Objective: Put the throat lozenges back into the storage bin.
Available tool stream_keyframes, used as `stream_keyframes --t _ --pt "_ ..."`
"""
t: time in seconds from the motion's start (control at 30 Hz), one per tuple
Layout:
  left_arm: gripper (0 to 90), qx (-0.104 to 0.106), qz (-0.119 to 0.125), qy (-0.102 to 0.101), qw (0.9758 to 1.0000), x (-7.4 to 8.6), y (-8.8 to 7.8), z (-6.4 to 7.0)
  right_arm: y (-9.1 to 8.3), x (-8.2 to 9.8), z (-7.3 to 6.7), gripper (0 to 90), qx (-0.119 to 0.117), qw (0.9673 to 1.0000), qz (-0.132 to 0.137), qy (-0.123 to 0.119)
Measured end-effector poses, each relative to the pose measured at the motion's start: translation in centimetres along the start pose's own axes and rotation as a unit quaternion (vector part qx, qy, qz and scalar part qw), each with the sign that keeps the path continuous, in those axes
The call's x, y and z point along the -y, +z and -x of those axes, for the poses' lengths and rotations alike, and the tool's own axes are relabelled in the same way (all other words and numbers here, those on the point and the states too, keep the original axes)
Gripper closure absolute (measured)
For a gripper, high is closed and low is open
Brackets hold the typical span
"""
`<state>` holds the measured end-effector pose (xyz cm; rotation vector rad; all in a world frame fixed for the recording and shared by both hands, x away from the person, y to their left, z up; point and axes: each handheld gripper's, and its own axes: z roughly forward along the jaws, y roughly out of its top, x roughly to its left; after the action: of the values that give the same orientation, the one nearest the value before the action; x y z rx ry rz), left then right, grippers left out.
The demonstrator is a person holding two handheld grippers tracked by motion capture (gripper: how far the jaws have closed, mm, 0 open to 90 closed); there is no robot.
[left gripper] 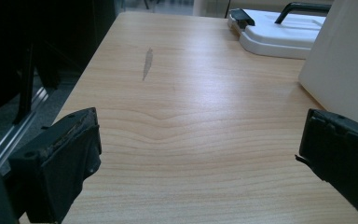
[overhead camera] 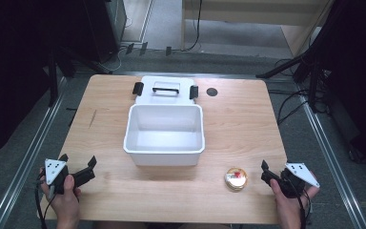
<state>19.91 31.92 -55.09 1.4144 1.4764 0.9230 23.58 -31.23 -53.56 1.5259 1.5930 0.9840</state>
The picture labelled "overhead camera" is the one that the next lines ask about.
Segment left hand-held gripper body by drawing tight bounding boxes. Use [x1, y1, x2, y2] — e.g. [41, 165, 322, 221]
[44, 157, 96, 196]

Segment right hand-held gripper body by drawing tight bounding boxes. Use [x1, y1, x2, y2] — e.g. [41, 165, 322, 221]
[260, 162, 320, 199]

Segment person's right hand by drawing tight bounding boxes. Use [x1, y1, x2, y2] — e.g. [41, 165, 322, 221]
[269, 171, 320, 221]

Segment person's left hand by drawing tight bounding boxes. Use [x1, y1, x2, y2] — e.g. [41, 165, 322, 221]
[40, 174, 82, 221]

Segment white plastic storage box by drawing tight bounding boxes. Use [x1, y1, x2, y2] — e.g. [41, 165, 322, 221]
[122, 102, 206, 167]

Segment black tripod stand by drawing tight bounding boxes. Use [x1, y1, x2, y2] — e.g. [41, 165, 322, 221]
[254, 30, 333, 114]
[45, 44, 112, 108]

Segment white box lid black latches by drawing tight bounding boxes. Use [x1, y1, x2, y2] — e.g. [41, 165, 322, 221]
[132, 74, 200, 106]

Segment dark curtain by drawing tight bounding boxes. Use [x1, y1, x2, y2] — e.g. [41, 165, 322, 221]
[314, 0, 366, 171]
[0, 0, 89, 164]

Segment black cabinet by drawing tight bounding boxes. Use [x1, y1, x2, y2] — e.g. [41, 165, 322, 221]
[81, 0, 128, 64]

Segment light wooden furniture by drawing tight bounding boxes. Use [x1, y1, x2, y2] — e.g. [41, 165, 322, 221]
[180, 0, 336, 59]

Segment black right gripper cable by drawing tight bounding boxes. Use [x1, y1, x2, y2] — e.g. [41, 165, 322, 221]
[285, 177, 313, 229]

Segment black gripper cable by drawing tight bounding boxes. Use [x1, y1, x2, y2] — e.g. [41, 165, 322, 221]
[285, 177, 313, 229]
[33, 170, 59, 229]

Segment metal floor rail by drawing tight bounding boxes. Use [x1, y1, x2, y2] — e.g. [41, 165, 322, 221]
[0, 75, 68, 229]
[296, 84, 366, 229]

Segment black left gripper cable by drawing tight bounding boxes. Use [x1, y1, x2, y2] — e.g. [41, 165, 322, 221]
[33, 170, 59, 229]

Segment black floor cables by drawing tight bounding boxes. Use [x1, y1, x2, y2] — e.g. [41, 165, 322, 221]
[267, 57, 330, 126]

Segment white floor cable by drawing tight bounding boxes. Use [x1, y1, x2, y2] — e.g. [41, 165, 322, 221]
[103, 46, 132, 73]

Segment black hanging cable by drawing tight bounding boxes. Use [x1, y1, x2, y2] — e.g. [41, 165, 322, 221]
[182, 0, 204, 52]

